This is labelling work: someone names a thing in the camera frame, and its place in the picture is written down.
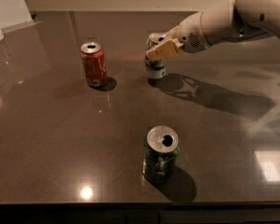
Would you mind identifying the red orange soda can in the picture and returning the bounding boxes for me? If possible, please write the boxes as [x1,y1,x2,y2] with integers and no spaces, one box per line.
[80,42,107,88]

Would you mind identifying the white green 7up can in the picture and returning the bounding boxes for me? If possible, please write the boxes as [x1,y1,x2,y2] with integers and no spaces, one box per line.
[145,33,167,79]

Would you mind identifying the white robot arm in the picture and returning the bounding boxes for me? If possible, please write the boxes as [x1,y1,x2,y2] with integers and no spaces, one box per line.
[146,0,280,61]

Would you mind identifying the green soda can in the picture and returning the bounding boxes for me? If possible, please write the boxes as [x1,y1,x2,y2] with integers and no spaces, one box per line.
[143,126,179,183]

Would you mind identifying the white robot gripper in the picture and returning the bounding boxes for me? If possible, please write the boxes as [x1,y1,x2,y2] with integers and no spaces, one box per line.
[146,12,211,62]

